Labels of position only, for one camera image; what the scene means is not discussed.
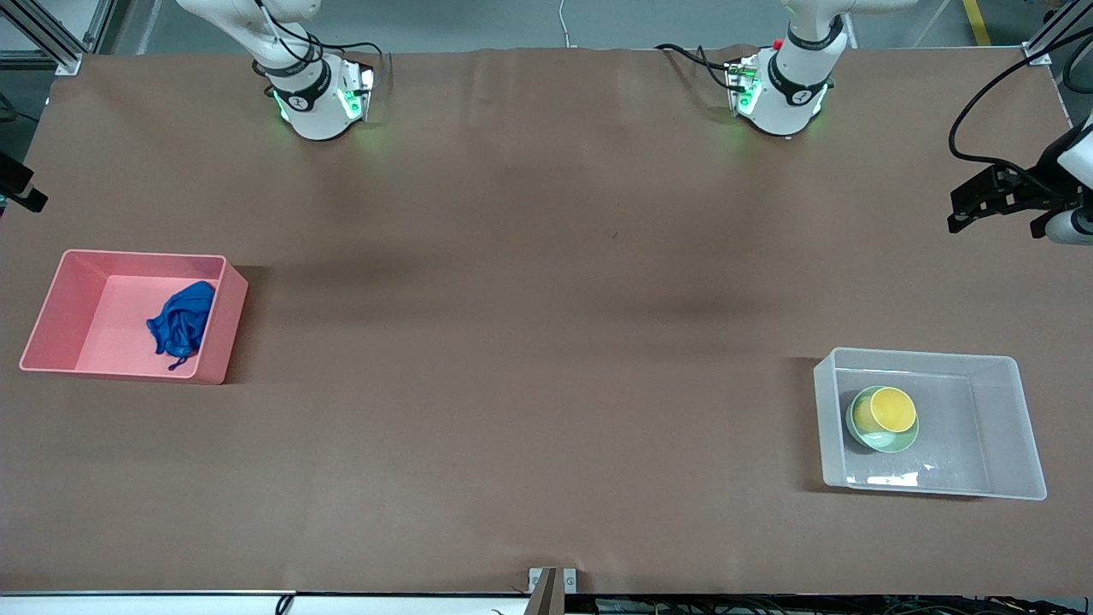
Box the yellow plastic cup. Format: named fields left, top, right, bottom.
left=852, top=387, right=918, bottom=435

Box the clear plastic storage box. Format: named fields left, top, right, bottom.
left=813, top=347, right=1048, bottom=501

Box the mint green bowl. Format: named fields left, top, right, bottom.
left=845, top=385, right=921, bottom=454

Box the pink plastic bin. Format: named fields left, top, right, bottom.
left=19, top=250, right=249, bottom=385

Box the crumpled blue cloth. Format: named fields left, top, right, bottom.
left=146, top=280, right=217, bottom=372

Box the brown table cover sheet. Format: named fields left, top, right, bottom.
left=0, top=44, right=1093, bottom=597

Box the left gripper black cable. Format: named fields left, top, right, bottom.
left=950, top=30, right=1093, bottom=172

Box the aluminium frame post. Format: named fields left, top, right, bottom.
left=1025, top=0, right=1093, bottom=65
left=0, top=0, right=129, bottom=73

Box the left arm base cable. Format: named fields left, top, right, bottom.
left=656, top=43, right=744, bottom=93

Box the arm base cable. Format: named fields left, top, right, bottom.
left=320, top=41, right=394, bottom=86
left=656, top=43, right=744, bottom=93

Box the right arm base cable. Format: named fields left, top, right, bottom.
left=320, top=41, right=394, bottom=86

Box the white table edge rail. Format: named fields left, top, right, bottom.
left=0, top=589, right=532, bottom=615

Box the metal table edge bracket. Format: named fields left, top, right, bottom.
left=528, top=567, right=578, bottom=615

